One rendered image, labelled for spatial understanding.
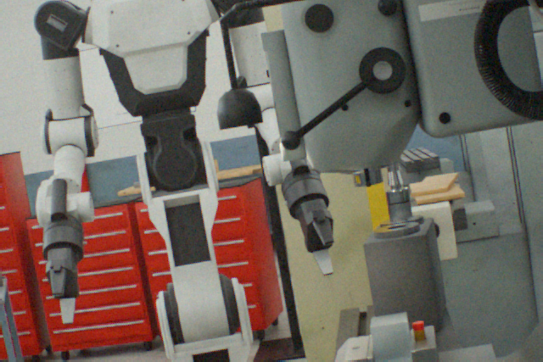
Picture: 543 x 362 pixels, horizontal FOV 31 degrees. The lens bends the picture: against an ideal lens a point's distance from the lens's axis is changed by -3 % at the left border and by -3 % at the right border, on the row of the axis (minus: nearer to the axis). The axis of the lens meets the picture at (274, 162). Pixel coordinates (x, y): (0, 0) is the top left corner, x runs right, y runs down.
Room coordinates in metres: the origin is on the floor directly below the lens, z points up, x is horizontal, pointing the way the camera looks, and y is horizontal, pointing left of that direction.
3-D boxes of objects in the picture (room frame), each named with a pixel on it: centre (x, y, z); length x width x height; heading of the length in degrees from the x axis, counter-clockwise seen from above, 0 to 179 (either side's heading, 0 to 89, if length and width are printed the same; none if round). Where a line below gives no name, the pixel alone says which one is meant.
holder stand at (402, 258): (1.92, -0.22, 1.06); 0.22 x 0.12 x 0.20; 166
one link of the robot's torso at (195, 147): (2.34, 0.23, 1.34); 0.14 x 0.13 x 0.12; 95
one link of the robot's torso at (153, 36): (2.37, 0.24, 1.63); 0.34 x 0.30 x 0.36; 95
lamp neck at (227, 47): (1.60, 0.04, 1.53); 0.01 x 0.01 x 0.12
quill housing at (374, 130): (1.59, -0.15, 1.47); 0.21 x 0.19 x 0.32; 174
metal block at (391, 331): (1.36, -0.12, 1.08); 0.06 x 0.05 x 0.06; 172
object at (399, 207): (1.97, -0.23, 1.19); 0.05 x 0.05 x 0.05
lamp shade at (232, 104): (1.60, 0.04, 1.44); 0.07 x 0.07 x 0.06
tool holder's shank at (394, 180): (1.97, -0.23, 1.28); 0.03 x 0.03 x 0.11
